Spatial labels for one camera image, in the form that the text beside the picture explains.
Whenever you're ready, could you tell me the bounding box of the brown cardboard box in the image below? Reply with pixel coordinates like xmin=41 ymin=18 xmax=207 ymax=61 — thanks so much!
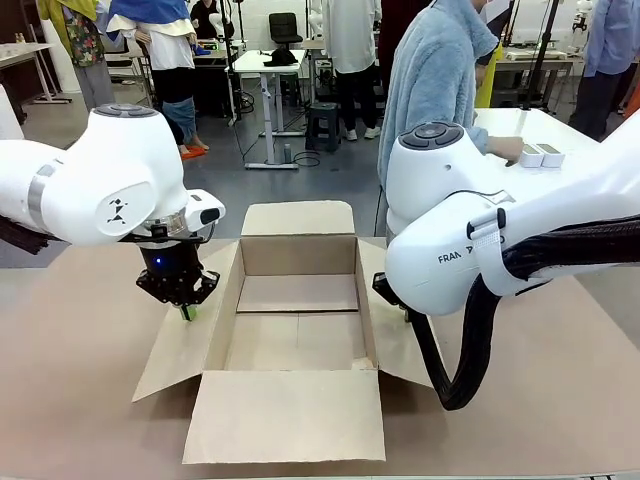
xmin=132 ymin=200 xmax=439 ymax=465

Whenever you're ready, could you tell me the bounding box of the mannequin in floral shirt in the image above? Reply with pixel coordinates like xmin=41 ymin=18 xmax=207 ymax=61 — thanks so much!
xmin=37 ymin=0 xmax=117 ymax=114

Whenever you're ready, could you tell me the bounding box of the black office chair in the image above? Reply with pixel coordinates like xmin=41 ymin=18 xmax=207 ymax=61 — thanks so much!
xmin=268 ymin=12 xmax=305 ymax=49

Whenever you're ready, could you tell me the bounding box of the white standing desk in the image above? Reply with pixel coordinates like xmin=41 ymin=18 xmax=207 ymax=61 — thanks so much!
xmin=232 ymin=48 xmax=307 ymax=171

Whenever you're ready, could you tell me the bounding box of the figure in dark red clothes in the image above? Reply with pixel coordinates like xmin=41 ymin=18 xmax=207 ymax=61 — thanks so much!
xmin=377 ymin=0 xmax=419 ymax=101

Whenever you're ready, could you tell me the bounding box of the white cable strap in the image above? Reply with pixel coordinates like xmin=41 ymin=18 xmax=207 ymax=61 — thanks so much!
xmin=467 ymin=208 xmax=511 ymax=297

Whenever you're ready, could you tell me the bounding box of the mannequin in white shirt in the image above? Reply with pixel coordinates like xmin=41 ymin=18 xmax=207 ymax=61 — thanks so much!
xmin=106 ymin=0 xmax=211 ymax=151

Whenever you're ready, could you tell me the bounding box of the person in blue shirt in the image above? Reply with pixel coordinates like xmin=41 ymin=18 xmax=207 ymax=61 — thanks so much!
xmin=567 ymin=0 xmax=640 ymax=144

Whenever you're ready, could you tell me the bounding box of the white air purifier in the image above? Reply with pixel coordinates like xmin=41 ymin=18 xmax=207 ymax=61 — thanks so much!
xmin=0 ymin=82 xmax=25 ymax=142

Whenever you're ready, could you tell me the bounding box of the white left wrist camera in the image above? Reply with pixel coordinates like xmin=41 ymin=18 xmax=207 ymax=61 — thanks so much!
xmin=187 ymin=189 xmax=226 ymax=237

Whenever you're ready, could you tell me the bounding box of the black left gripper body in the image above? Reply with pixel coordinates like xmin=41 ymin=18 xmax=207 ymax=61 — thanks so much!
xmin=138 ymin=239 xmax=204 ymax=305

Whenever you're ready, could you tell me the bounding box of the black cap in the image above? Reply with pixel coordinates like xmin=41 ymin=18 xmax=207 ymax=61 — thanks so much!
xmin=263 ymin=48 xmax=297 ymax=68

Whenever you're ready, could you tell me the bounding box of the grey background table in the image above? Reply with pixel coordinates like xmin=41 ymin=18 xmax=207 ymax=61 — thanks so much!
xmin=0 ymin=42 xmax=74 ymax=106

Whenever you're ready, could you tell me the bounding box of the person in white shirt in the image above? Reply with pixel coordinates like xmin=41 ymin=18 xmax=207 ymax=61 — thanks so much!
xmin=321 ymin=0 xmax=384 ymax=141

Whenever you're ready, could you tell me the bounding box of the white table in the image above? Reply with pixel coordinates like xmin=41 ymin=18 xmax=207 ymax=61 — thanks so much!
xmin=472 ymin=107 xmax=626 ymax=171

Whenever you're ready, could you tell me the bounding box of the person in blue fleece jacket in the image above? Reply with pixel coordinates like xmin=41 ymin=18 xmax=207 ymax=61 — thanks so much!
xmin=377 ymin=0 xmax=503 ymax=236

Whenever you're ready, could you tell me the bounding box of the black left arm cable bundle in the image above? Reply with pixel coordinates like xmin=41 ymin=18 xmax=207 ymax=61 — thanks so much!
xmin=0 ymin=213 xmax=51 ymax=256

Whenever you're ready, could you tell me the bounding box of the black plastic stool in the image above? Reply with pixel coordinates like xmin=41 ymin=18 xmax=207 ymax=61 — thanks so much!
xmin=305 ymin=102 xmax=342 ymax=153

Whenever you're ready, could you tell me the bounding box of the person's right hand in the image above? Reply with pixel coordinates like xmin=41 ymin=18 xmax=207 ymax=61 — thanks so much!
xmin=492 ymin=138 xmax=525 ymax=168

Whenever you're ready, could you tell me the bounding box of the person in yellow apron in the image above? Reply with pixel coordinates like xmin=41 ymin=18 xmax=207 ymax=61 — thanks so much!
xmin=474 ymin=42 xmax=503 ymax=109

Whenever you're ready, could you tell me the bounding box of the person's right forearm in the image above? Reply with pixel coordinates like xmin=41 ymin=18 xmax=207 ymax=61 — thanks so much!
xmin=469 ymin=124 xmax=496 ymax=156

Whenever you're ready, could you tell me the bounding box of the wooden top workbench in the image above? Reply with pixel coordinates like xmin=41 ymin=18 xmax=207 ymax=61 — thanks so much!
xmin=499 ymin=43 xmax=586 ymax=109

